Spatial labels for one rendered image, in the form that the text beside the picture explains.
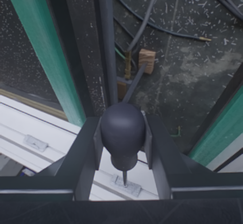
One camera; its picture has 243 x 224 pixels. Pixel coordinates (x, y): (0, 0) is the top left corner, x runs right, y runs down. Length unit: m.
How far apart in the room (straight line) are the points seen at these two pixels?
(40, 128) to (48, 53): 0.21
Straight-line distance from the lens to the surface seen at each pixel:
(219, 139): 0.22
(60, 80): 0.25
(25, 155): 0.89
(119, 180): 0.32
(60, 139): 0.37
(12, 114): 0.45
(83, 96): 0.29
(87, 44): 0.59
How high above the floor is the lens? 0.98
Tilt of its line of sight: 33 degrees down
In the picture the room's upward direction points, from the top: 151 degrees counter-clockwise
